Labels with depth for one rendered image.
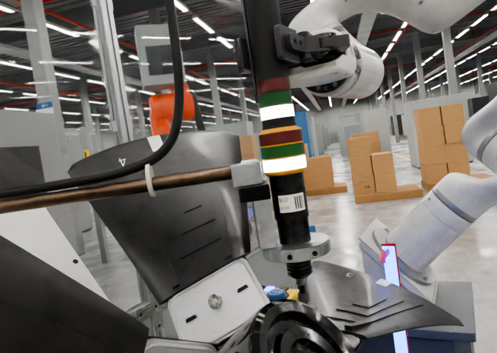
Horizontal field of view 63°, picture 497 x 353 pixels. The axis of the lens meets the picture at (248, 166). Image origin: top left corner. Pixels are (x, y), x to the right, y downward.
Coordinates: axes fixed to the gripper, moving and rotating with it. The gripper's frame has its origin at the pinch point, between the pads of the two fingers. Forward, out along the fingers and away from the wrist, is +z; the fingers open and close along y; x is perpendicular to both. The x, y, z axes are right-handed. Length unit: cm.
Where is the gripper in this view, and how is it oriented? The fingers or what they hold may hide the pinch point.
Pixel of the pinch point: (267, 49)
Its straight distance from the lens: 42.6
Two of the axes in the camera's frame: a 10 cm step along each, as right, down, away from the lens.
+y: -8.4, 1.0, 5.3
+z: -5.2, 1.2, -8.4
